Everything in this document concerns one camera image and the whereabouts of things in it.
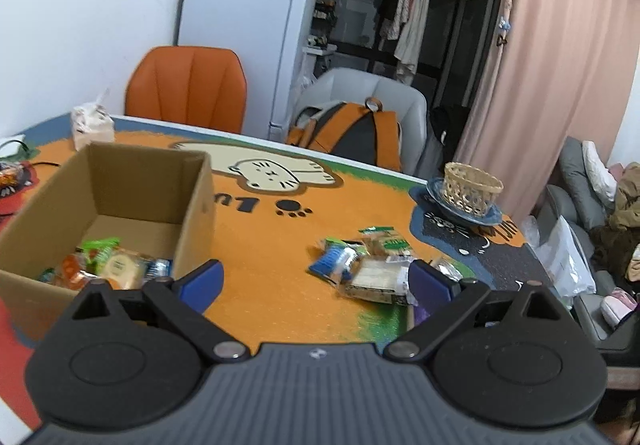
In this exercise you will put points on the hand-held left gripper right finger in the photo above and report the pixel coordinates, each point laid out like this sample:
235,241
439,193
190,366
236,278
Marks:
431,284

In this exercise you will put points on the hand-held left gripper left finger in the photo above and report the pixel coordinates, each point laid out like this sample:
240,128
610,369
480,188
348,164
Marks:
199,282

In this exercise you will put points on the blue foil snack packet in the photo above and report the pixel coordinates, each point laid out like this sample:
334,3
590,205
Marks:
160,268

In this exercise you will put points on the white sandwich cracker packet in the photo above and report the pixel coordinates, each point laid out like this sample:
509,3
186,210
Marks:
375,281

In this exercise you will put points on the beige round cake packet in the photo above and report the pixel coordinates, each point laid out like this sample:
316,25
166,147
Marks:
125,269

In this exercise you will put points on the brown cardboard box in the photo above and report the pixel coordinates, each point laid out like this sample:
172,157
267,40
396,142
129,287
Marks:
150,185

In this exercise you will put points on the clear crinkled snack packet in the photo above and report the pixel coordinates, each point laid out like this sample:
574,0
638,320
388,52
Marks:
447,269

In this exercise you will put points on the purple cake roll packet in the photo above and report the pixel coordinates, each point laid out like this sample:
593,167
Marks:
421,317

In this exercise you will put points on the clear green-label cracker packet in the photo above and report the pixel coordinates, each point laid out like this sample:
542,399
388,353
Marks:
387,241

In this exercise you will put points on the blue ceramic plate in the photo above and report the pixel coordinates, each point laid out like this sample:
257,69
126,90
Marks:
440,197

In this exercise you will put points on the white plastic bag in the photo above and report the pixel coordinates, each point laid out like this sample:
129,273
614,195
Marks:
567,260

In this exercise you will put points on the blue green snack packet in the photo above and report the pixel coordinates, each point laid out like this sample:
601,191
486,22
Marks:
332,262

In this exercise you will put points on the woven bamboo basket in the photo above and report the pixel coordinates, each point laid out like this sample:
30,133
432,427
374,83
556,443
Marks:
472,190

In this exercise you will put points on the colourful cat table mat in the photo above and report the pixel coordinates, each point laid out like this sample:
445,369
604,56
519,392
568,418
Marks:
300,235

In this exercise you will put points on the clear plastic bag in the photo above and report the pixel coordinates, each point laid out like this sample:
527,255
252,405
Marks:
530,230

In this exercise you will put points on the brown clothes pile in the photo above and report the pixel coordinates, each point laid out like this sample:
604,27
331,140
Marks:
625,220

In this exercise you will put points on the grey sofa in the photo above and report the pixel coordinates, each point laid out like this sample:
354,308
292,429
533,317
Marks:
565,205

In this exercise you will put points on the black bag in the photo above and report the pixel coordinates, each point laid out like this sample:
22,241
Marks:
450,130

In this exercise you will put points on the white cloth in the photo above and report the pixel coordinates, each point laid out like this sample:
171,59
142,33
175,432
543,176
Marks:
600,172

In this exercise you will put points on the orange grey backpack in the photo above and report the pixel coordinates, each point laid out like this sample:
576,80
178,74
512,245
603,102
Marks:
350,135

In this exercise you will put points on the printed tissue pack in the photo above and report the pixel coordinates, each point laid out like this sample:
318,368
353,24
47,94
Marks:
92,125

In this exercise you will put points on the orange chair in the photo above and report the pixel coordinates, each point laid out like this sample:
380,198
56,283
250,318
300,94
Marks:
187,85

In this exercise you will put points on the grey chair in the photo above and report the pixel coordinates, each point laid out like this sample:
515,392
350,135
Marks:
360,87

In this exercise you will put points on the red orange wrapped packet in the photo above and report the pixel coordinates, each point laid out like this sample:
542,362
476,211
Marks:
11,175

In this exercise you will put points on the white refrigerator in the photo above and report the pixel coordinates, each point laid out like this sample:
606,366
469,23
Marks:
240,30

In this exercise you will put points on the white hanging garment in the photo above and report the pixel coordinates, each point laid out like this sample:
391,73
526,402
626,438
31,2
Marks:
414,25

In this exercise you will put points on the white storage shelf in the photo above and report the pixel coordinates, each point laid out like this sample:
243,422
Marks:
320,45

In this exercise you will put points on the curtain ornament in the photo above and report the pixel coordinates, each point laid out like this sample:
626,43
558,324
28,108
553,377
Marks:
504,30

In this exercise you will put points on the pink curtain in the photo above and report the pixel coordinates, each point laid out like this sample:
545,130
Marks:
560,50

